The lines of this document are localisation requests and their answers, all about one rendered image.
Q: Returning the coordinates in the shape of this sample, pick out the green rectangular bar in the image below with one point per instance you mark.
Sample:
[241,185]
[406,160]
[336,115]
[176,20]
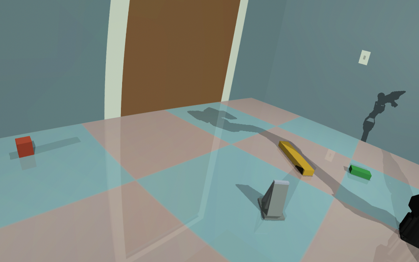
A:
[360,172]

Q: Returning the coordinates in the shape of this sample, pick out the orange-red cube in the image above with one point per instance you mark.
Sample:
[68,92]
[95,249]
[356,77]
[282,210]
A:
[24,146]

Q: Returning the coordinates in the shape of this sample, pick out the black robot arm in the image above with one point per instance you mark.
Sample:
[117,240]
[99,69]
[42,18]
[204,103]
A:
[409,227]

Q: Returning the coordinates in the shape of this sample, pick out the yellow bar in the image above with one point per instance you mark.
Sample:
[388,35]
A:
[296,158]

